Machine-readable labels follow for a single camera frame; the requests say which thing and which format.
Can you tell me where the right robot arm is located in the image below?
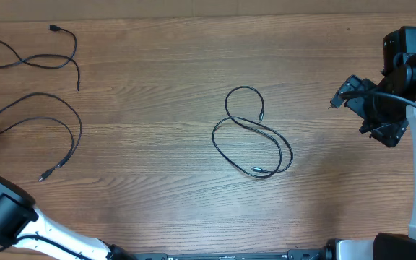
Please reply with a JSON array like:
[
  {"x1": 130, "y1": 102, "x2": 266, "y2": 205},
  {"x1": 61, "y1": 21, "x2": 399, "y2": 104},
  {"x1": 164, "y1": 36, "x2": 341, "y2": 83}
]
[{"x1": 312, "y1": 26, "x2": 416, "y2": 259}]

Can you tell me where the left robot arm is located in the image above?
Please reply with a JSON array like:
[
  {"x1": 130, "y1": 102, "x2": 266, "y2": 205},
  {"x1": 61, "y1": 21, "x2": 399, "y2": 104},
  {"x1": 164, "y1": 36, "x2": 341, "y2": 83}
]
[{"x1": 0, "y1": 176, "x2": 135, "y2": 260}]

